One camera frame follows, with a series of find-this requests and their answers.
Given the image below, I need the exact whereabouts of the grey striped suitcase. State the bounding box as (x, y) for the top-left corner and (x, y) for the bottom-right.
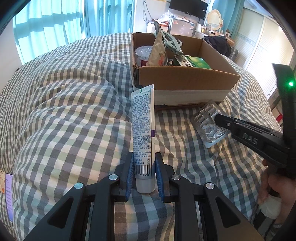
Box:
(230, 45), (239, 62)

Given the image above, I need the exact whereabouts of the green medicine box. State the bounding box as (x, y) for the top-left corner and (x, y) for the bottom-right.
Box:
(178, 55), (212, 69)

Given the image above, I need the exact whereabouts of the white tissue wad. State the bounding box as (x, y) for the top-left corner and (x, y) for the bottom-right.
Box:
(258, 195), (282, 219)

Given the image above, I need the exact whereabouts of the silver fridge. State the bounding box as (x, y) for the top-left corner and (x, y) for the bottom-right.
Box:
(168, 18), (197, 37)

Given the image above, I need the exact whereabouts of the grey checked blanket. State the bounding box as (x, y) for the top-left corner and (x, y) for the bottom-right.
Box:
(0, 32), (286, 241)

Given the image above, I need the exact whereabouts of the black backpack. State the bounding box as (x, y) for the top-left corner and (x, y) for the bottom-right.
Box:
(203, 35), (232, 56)

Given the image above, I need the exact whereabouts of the beige snack packet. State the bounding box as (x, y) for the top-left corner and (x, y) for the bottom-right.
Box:
(146, 19), (168, 67)

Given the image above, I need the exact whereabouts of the oval vanity mirror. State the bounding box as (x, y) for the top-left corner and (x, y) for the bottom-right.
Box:
(207, 9), (224, 32)

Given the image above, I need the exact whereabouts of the black wall cable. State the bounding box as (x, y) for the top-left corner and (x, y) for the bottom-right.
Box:
(143, 0), (150, 24)

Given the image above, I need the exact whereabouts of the white ointment tube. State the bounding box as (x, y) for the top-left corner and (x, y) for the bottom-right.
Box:
(131, 85), (156, 193)

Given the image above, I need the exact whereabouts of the white wardrobe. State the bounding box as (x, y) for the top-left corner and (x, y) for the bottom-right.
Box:
(233, 7), (295, 98)

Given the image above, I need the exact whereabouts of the brown cardboard box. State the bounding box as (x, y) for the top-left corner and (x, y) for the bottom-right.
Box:
(129, 32), (241, 106)

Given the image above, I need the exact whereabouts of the white dressing table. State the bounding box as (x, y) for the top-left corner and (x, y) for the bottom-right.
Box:
(196, 23), (235, 45)

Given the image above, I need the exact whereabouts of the teal curtain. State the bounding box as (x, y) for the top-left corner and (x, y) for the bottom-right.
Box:
(14, 0), (89, 47)
(84, 0), (137, 38)
(213, 0), (244, 41)

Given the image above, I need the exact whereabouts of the pill blister pack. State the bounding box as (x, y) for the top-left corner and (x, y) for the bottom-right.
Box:
(191, 101), (230, 149)

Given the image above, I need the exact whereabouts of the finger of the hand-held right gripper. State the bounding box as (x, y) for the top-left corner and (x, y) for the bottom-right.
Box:
(214, 113), (287, 163)

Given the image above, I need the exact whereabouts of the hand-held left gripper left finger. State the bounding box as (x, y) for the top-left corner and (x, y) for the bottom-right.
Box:
(23, 152), (135, 241)

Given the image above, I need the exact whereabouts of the patterned card on bed edge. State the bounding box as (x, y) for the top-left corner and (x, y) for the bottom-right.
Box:
(0, 171), (15, 221)

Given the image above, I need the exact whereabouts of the black wall television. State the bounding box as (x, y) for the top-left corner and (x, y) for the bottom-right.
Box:
(169, 0), (208, 20)

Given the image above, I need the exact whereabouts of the person's right hand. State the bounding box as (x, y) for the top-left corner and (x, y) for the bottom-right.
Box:
(258, 160), (296, 209)

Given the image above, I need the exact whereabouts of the clear plastic bag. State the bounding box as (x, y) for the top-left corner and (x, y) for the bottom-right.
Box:
(159, 13), (174, 23)

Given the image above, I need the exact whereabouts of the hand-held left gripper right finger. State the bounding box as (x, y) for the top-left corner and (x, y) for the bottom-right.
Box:
(155, 152), (264, 241)

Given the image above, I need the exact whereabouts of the plastic cup with foil lid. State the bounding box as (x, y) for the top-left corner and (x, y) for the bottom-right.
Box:
(135, 46), (154, 67)

